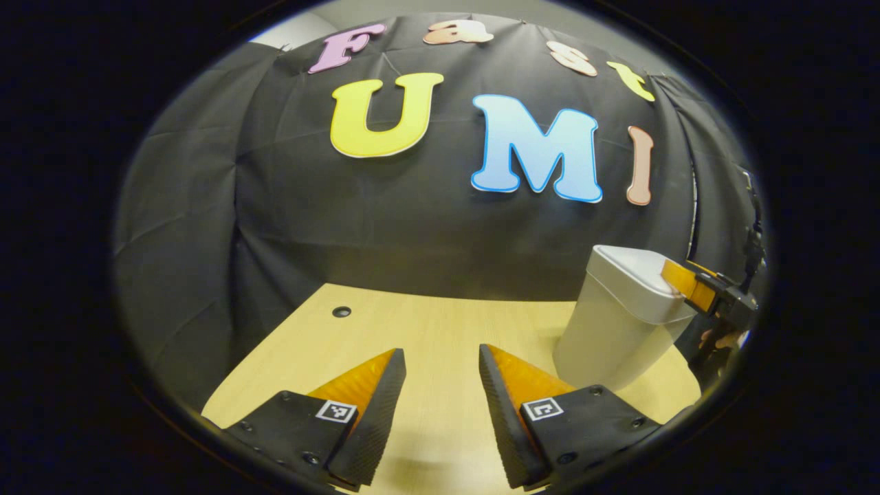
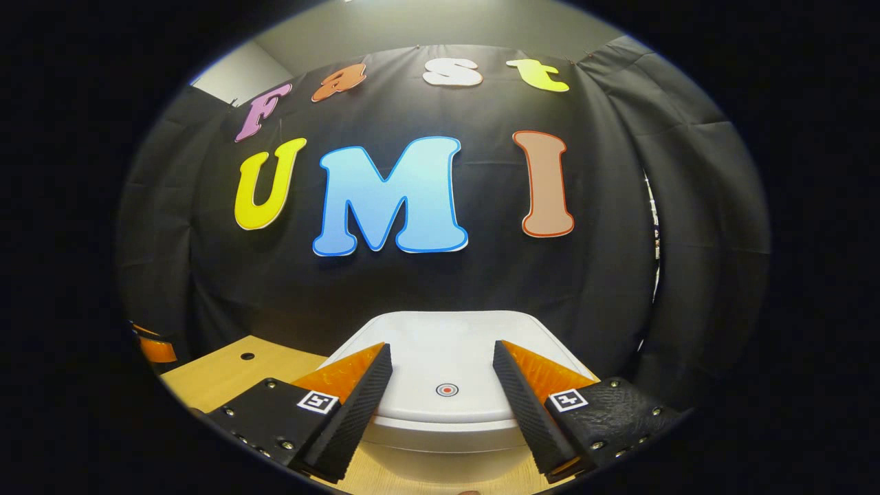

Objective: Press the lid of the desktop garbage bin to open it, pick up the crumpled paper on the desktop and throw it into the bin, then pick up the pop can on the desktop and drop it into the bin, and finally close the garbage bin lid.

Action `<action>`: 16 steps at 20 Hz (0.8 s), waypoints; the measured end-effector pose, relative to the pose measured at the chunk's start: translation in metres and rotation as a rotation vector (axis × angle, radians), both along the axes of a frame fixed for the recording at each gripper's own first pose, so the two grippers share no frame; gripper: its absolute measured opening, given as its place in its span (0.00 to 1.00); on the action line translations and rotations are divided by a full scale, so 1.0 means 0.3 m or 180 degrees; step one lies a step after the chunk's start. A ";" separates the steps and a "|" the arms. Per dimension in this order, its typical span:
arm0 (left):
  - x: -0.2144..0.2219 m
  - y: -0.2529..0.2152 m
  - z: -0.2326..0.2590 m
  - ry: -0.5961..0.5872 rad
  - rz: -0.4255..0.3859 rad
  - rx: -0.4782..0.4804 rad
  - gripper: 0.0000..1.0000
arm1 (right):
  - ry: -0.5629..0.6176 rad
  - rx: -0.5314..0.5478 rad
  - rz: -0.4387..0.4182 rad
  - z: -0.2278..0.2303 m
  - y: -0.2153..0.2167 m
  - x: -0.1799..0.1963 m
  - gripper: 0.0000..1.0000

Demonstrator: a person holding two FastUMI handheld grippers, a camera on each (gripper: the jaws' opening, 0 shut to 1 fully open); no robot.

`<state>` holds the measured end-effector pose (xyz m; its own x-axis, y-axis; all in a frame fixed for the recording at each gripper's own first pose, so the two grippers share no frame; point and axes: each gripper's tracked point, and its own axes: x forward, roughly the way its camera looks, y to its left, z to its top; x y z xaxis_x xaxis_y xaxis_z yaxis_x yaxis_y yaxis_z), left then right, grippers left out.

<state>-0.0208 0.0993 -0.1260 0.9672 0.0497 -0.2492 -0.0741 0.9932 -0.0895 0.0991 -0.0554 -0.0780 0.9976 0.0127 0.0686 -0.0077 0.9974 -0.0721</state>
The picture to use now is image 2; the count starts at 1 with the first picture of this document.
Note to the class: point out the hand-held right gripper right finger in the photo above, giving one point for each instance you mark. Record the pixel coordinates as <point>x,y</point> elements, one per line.
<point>526,412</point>

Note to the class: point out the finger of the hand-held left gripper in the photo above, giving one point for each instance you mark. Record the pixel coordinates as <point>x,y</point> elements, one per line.
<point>157,349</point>

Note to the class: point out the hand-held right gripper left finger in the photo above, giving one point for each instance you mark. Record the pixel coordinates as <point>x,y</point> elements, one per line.
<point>357,412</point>

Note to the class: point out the white desktop garbage bin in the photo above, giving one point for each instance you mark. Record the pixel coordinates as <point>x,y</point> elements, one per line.
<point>440,350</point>

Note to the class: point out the wooden desktop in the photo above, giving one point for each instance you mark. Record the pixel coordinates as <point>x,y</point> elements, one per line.
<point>227,378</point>

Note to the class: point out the black backdrop cloth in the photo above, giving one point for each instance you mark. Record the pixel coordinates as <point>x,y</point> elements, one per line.
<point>412,289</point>

